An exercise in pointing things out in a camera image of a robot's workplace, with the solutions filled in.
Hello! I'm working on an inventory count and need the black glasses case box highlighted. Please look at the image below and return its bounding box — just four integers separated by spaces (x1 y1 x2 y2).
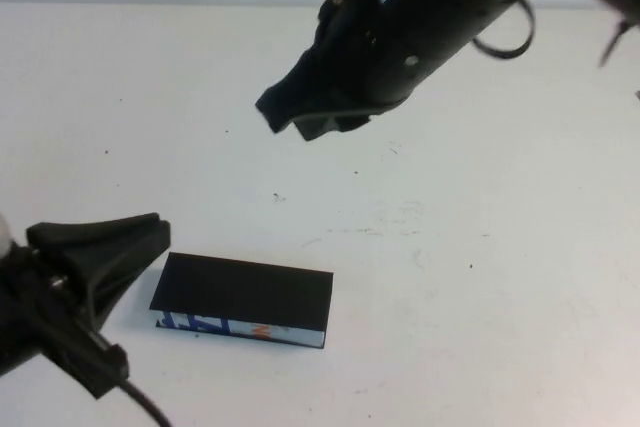
148 251 335 350

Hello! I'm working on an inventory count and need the black zip tie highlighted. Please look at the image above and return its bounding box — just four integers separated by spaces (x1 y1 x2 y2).
598 18 633 69

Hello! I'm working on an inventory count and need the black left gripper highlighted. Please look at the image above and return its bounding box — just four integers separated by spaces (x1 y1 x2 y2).
0 213 172 399

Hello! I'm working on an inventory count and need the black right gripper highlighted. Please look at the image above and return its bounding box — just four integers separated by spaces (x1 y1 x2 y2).
254 0 546 143

